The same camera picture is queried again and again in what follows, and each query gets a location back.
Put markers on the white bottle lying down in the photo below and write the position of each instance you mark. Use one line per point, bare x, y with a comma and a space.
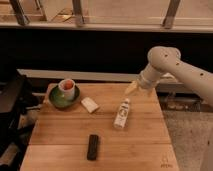
122, 114

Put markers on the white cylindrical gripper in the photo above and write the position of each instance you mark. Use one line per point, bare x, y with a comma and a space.
148, 79

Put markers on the green bowl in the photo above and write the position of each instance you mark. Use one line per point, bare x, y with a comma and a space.
59, 101

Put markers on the white sponge block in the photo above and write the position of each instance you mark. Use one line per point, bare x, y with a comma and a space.
89, 104

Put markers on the black chair at left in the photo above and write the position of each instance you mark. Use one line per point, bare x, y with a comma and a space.
15, 98

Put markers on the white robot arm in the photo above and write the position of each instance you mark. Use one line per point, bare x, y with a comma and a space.
162, 60

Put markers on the black eraser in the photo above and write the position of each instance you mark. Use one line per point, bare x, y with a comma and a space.
93, 147

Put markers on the white cup with orange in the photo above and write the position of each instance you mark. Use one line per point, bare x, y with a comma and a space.
67, 87

